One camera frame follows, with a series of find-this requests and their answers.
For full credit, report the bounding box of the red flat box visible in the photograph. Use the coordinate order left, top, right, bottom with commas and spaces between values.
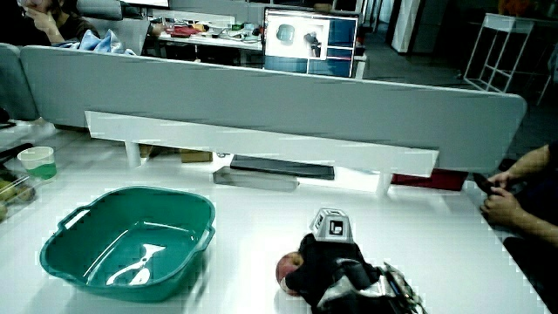
391, 168, 469, 192

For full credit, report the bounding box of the another person's forearm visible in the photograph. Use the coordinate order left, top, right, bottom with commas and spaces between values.
507, 144, 553, 184
509, 204, 558, 249

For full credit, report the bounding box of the black phone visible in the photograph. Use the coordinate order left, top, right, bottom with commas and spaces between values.
472, 172, 497, 196

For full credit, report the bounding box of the black keyboard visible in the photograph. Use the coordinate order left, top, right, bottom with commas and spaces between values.
229, 154, 336, 181

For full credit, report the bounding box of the white desk shelf riser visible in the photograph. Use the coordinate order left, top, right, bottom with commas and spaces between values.
84, 110, 440, 197

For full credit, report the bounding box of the grey chair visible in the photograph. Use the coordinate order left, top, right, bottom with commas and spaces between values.
0, 42, 41, 122

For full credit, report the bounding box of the brown cardboard box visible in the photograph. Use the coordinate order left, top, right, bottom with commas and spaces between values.
179, 148, 214, 164

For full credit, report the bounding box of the grey flat box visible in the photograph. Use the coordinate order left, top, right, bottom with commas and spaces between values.
212, 166, 300, 194

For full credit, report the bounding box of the red apple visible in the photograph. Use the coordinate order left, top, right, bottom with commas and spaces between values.
275, 251, 305, 297

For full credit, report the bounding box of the clear container with fruit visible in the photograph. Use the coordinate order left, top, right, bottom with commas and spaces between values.
0, 169, 38, 223

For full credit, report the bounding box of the light blue cloth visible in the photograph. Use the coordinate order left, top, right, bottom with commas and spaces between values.
51, 28, 137, 57

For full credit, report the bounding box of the grey partition panel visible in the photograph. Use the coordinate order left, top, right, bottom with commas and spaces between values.
19, 44, 528, 174

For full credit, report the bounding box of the person's right hand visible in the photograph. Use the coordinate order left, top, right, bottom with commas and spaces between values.
283, 208, 396, 314

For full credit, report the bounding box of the white and green paper cup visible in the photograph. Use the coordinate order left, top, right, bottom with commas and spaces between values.
17, 146, 58, 182

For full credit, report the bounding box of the computer monitor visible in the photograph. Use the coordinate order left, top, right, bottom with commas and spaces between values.
262, 7, 361, 79

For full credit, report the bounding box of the white metal rack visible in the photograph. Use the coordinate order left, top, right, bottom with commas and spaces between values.
462, 12, 535, 93

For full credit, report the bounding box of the green plastic basin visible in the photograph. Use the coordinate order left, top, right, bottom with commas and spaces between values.
38, 186, 217, 304

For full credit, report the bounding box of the cluttered background desk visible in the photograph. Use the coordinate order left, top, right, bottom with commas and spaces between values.
150, 8, 265, 52

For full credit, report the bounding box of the white desk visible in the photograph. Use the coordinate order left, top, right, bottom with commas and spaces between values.
0, 124, 551, 314

